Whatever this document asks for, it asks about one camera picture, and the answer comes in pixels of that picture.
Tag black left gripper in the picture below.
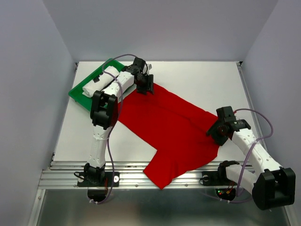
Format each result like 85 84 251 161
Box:
135 73 154 95

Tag red t shirt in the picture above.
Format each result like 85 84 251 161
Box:
119 84 219 189

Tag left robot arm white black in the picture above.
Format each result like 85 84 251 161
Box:
84 64 153 186

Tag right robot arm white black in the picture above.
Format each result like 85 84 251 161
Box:
204 117 296 210

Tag black rolled t shirt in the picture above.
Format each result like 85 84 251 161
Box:
123 85 136 98

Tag white rolled t shirt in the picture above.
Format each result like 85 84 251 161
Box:
82 66 120 98

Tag green plastic tray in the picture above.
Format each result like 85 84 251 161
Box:
68 60 134 111

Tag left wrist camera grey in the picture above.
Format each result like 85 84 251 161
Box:
133 57 152 73

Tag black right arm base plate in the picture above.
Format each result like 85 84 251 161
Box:
199 169 238 186

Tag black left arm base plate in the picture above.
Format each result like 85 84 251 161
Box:
73 171 120 187

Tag aluminium frame rails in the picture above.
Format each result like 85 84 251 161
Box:
28 61 294 226

